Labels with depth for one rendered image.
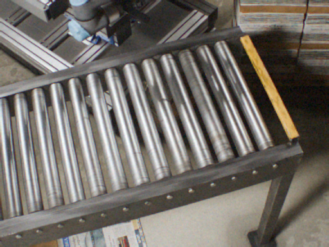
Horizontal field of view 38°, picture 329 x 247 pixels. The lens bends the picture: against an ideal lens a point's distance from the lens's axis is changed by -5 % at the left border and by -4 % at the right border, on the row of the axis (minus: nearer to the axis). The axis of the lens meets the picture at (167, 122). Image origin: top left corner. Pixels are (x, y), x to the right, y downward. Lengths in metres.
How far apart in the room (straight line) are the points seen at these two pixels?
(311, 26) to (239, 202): 0.85
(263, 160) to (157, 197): 0.33
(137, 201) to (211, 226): 0.86
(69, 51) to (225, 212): 1.14
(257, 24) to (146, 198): 1.05
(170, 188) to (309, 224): 1.01
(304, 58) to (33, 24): 1.47
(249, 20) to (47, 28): 1.14
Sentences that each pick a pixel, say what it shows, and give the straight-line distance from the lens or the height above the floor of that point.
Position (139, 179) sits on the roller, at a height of 0.80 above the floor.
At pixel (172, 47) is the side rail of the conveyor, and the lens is 1.70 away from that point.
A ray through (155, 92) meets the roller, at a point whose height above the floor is 0.80.
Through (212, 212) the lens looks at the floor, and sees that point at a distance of 2.23.
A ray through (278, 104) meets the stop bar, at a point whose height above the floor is 0.82.
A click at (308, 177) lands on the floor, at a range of 2.36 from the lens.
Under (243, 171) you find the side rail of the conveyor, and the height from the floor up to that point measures 0.80.
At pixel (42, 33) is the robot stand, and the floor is 0.21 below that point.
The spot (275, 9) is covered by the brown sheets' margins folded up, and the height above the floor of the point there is 0.62.
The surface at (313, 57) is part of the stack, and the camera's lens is 2.37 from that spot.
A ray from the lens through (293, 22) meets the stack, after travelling 2.17.
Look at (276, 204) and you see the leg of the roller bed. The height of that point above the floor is 0.46.
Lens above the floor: 2.06
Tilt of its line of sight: 56 degrees down
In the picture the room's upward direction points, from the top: 6 degrees counter-clockwise
